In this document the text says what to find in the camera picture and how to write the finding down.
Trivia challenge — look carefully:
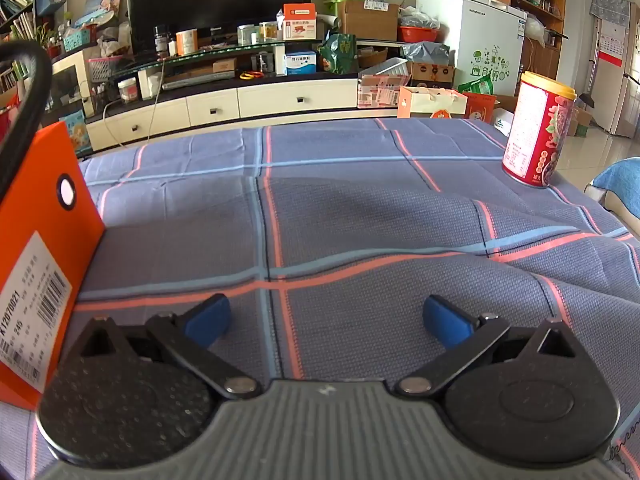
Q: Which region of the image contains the white plastic tray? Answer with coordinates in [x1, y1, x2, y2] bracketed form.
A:
[357, 57, 410, 81]

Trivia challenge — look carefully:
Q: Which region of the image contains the red plastic basin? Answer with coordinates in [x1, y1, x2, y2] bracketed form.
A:
[398, 24, 440, 44]

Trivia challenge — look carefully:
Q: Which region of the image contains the red printed can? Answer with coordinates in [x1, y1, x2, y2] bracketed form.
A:
[501, 71, 578, 190]

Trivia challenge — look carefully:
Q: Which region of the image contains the pink plastic basket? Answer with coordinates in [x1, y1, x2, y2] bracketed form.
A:
[87, 54, 126, 81]

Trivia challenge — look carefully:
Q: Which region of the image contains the dark printed cardboard box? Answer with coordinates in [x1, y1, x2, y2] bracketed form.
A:
[407, 62, 456, 90]

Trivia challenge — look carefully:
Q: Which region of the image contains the orange white carton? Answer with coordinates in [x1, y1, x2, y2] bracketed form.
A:
[282, 3, 319, 41]

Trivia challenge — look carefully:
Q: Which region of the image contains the brown cardboard box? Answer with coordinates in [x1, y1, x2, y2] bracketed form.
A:
[339, 0, 400, 42]

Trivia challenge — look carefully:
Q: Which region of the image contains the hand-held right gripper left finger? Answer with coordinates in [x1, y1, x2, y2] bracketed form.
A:
[75, 293, 264, 401]

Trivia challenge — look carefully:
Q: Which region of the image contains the blue white carton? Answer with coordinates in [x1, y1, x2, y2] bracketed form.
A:
[284, 51, 319, 76]

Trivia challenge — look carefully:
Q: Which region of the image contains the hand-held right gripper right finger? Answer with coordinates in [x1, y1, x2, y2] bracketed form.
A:
[394, 294, 581, 401]

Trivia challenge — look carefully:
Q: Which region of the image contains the white glass-door cabinet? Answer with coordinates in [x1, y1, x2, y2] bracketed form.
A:
[49, 52, 96, 122]

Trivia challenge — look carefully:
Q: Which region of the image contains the white TV cabinet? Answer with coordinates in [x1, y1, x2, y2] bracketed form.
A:
[50, 40, 403, 154]

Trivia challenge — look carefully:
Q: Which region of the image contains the blue cushion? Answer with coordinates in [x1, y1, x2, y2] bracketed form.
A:
[584, 157, 640, 222]

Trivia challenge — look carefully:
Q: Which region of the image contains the red flat box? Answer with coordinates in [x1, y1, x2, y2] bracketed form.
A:
[462, 91, 497, 121]

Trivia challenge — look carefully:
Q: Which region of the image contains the pink labelled cardboard box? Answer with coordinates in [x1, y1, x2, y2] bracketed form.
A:
[357, 74, 411, 109]

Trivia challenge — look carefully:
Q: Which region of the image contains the teal plastic basket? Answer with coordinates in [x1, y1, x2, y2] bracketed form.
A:
[62, 27, 91, 54]

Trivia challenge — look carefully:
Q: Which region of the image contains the green snack bag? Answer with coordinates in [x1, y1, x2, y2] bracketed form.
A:
[318, 33, 359, 75]

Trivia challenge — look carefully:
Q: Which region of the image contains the wall calendar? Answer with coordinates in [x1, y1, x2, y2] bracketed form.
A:
[598, 22, 626, 69]

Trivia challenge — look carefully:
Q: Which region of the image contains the orange canister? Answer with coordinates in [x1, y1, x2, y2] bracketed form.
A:
[175, 29, 200, 56]

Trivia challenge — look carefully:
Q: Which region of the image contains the black curved bar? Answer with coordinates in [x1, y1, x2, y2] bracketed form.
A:
[0, 40, 54, 202]

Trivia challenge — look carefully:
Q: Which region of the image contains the orange cardboard box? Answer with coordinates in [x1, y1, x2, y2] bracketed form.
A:
[0, 120, 106, 411]

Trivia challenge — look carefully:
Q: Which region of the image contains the silver refrigerator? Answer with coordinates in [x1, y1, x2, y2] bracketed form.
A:
[587, 0, 640, 139]

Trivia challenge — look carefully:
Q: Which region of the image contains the white chest freezer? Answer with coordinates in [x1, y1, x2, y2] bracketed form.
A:
[414, 0, 529, 99]

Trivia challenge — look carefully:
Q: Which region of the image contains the wooden shelving unit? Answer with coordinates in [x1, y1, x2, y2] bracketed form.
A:
[489, 0, 569, 82]

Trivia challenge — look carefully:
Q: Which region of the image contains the framed picture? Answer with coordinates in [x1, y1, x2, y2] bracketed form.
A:
[84, 0, 126, 26]

